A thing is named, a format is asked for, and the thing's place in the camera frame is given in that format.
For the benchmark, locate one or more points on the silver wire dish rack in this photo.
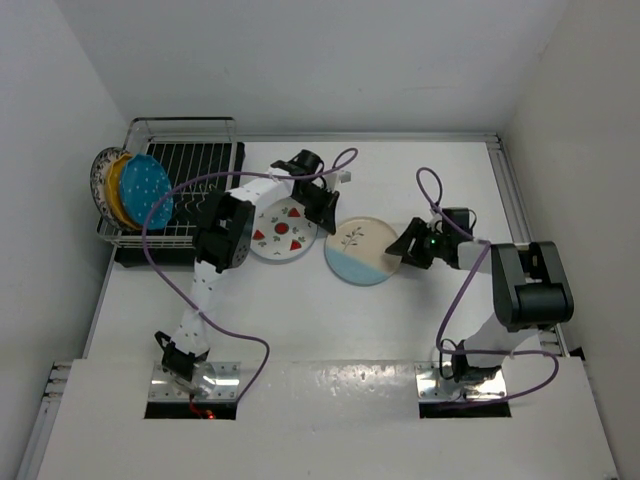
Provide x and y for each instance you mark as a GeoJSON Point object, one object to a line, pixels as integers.
{"type": "Point", "coordinates": [144, 130]}

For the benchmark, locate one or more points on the metal base plate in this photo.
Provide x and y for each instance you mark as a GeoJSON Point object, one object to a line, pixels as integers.
{"type": "Point", "coordinates": [433, 387]}
{"type": "Point", "coordinates": [220, 382]}

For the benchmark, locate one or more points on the cream blue leaf plate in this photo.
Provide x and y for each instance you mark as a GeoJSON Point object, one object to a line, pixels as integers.
{"type": "Point", "coordinates": [356, 253]}

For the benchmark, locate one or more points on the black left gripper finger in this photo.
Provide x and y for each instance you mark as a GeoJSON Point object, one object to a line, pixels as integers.
{"type": "Point", "coordinates": [324, 210]}
{"type": "Point", "coordinates": [312, 212]}

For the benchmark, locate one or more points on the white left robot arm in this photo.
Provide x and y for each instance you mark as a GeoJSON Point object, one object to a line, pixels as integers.
{"type": "Point", "coordinates": [222, 241]}

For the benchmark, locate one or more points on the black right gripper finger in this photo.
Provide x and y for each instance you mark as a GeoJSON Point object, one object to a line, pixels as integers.
{"type": "Point", "coordinates": [411, 243]}
{"type": "Point", "coordinates": [420, 258]}

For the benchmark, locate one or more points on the teal polka dot plate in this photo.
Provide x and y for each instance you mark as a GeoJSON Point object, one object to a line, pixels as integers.
{"type": "Point", "coordinates": [143, 181]}

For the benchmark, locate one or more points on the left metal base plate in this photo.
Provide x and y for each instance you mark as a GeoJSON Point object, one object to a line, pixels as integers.
{"type": "Point", "coordinates": [220, 382]}

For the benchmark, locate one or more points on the white watermelon pattern plate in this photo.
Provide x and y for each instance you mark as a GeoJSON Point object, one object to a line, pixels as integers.
{"type": "Point", "coordinates": [282, 233]}

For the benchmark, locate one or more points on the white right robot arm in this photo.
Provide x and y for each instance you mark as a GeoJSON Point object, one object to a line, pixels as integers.
{"type": "Point", "coordinates": [530, 289]}

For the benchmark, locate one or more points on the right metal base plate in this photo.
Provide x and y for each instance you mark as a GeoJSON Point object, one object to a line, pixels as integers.
{"type": "Point", "coordinates": [433, 387]}

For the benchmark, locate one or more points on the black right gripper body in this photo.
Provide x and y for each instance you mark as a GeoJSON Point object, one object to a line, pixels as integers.
{"type": "Point", "coordinates": [434, 243]}

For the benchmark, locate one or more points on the blue floral rim plate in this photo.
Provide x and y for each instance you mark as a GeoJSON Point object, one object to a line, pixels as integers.
{"type": "Point", "coordinates": [99, 169]}

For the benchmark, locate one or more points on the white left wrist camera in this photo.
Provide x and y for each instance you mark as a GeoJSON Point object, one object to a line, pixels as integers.
{"type": "Point", "coordinates": [343, 177]}

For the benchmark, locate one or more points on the black drip tray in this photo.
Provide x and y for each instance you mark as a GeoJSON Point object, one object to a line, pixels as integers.
{"type": "Point", "coordinates": [184, 161]}

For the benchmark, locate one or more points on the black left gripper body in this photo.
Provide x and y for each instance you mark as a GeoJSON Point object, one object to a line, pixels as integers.
{"type": "Point", "coordinates": [314, 196]}

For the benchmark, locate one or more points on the yellow polka dot plate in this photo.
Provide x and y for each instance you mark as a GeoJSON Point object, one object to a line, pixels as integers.
{"type": "Point", "coordinates": [113, 200]}

